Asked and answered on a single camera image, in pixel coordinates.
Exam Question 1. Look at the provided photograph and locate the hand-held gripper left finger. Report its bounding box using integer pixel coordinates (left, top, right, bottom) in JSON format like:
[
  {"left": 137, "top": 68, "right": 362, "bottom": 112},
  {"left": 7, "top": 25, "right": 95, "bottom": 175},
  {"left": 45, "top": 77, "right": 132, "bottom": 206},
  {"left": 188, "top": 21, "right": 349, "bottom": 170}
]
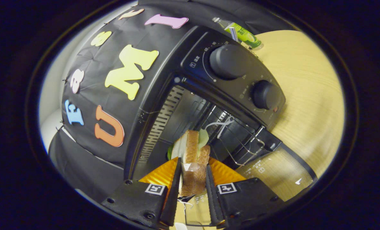
[{"left": 101, "top": 157, "right": 182, "bottom": 229}]

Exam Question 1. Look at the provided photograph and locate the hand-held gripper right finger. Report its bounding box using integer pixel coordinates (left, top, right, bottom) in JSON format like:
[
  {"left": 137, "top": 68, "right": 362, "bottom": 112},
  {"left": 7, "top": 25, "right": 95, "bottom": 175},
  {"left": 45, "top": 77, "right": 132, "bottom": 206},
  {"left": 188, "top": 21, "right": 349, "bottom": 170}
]
[{"left": 205, "top": 157, "right": 287, "bottom": 229}]

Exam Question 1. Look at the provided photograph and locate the sandwich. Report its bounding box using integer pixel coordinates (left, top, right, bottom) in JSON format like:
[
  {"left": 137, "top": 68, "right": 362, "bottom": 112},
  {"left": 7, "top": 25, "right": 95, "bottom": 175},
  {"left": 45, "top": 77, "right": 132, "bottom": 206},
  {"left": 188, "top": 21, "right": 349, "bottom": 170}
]
[{"left": 167, "top": 129, "right": 211, "bottom": 197}]

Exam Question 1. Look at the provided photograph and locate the black toaster oven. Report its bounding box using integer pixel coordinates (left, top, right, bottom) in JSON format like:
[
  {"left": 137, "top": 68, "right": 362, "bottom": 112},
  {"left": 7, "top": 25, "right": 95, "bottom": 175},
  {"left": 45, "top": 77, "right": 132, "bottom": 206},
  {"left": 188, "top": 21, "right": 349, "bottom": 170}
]
[{"left": 123, "top": 25, "right": 318, "bottom": 230}]

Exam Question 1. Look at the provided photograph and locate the green label drink bottle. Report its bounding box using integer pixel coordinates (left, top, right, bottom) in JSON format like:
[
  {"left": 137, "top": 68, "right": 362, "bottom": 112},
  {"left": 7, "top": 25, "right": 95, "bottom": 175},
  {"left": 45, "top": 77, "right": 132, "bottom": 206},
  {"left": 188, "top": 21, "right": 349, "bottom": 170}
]
[{"left": 212, "top": 17, "right": 263, "bottom": 49}]

